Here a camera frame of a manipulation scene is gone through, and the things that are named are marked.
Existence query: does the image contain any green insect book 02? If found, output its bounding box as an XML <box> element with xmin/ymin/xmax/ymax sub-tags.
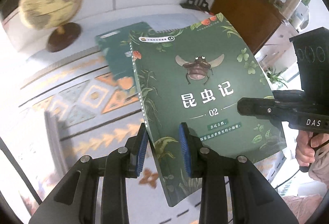
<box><xmin>129</xmin><ymin>13</ymin><xmax>286</xmax><ymax>207</ymax></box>

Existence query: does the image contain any green insect book underneath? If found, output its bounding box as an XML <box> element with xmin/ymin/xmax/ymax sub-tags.
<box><xmin>95</xmin><ymin>22</ymin><xmax>151</xmax><ymax>96</ymax></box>

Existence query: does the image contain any right hand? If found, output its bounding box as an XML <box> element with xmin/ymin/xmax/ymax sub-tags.
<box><xmin>295</xmin><ymin>130</ymin><xmax>328</xmax><ymax>173</ymax></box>

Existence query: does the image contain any patterned blue orange table mat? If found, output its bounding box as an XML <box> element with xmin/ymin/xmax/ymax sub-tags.
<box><xmin>22</xmin><ymin>14</ymin><xmax>283</xmax><ymax>223</ymax></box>

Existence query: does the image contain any brown wooden cabinet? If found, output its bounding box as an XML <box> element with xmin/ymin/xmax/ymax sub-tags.
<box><xmin>210</xmin><ymin>0</ymin><xmax>284</xmax><ymax>53</ymax></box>

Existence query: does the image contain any yellow globe wooden base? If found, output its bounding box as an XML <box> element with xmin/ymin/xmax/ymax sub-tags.
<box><xmin>18</xmin><ymin>0</ymin><xmax>82</xmax><ymax>52</ymax></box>

